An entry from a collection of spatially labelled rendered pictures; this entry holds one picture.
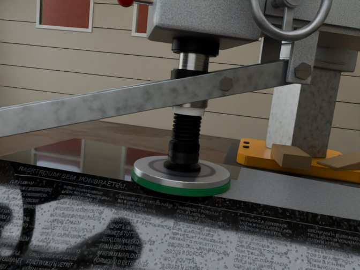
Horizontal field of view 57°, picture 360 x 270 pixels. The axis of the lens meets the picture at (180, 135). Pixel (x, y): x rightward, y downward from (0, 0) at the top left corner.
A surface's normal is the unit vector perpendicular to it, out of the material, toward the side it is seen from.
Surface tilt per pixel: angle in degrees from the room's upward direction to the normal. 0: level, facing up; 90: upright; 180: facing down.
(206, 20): 90
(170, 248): 45
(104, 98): 90
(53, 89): 90
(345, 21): 90
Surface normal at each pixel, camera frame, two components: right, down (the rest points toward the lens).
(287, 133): -0.95, -0.05
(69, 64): -0.20, 0.14
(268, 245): -0.06, -0.60
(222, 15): 0.16, 0.18
